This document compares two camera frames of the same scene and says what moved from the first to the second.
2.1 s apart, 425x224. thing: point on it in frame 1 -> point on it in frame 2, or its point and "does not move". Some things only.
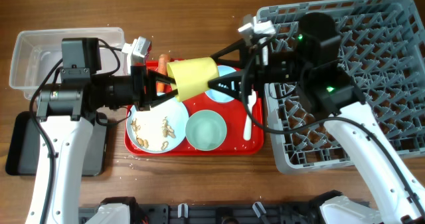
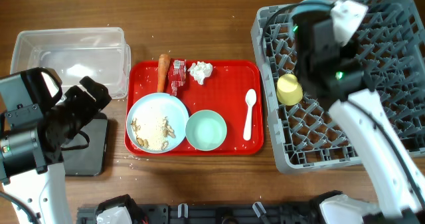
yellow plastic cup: [192, 76] -> [289, 90]
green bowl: [206, 130] does not move
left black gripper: [139, 87] -> [84, 98]
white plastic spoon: [252, 102] does not move
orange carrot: [163, 60] does not move
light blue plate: [160, 129] does not move
